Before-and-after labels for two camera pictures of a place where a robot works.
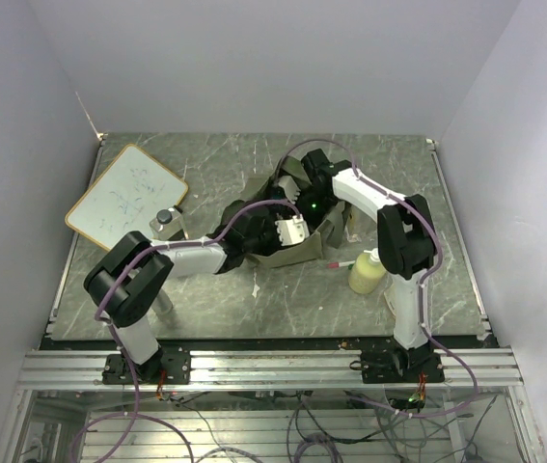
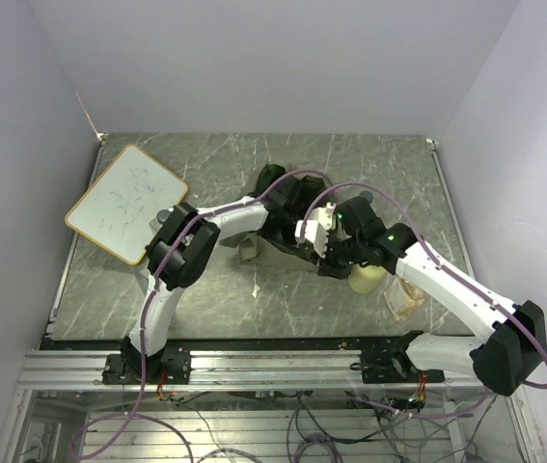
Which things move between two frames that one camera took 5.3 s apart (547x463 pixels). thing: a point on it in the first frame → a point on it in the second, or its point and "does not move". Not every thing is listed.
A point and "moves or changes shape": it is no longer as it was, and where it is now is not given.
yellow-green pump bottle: [367, 272] does not move
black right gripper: [312, 221] → [326, 264]
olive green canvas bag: [329, 230] moves or changes shape
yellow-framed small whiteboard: [130, 191] does not move
